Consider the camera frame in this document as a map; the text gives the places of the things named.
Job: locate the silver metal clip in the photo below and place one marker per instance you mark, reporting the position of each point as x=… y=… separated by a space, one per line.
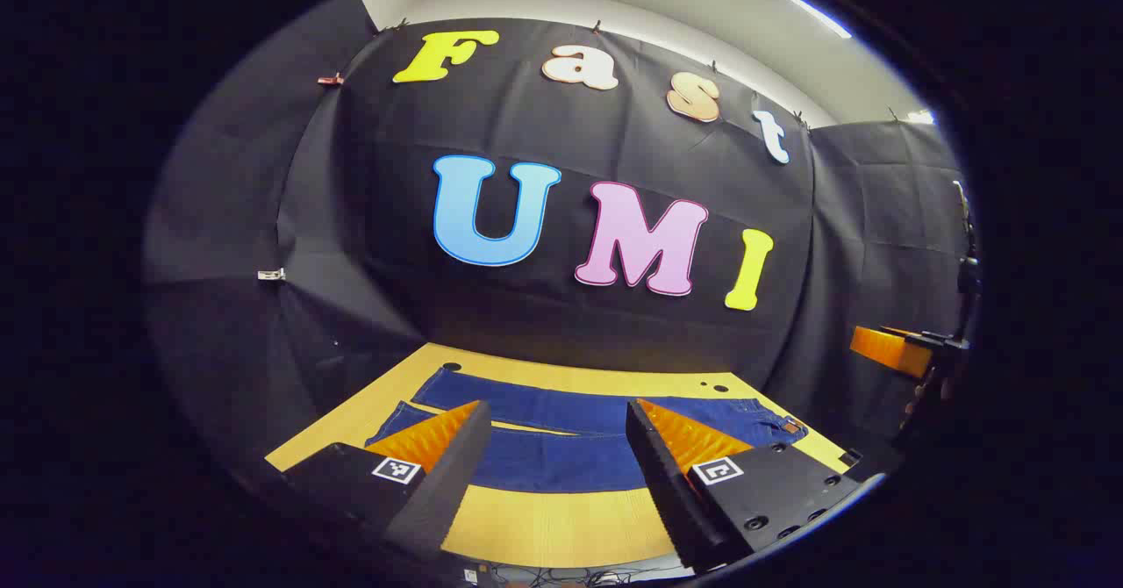
x=270 y=275

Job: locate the blue denim jeans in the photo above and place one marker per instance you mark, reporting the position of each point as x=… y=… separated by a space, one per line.
x=561 y=467

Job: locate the black backdrop cloth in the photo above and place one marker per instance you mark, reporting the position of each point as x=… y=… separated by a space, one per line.
x=395 y=307

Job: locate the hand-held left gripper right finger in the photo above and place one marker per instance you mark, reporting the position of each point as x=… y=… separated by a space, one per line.
x=658 y=474

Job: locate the orange clip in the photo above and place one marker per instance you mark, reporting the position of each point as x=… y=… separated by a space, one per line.
x=331 y=79

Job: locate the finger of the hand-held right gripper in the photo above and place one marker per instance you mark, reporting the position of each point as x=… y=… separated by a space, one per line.
x=895 y=351

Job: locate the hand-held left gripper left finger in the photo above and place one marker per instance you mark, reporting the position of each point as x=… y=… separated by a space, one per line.
x=456 y=474

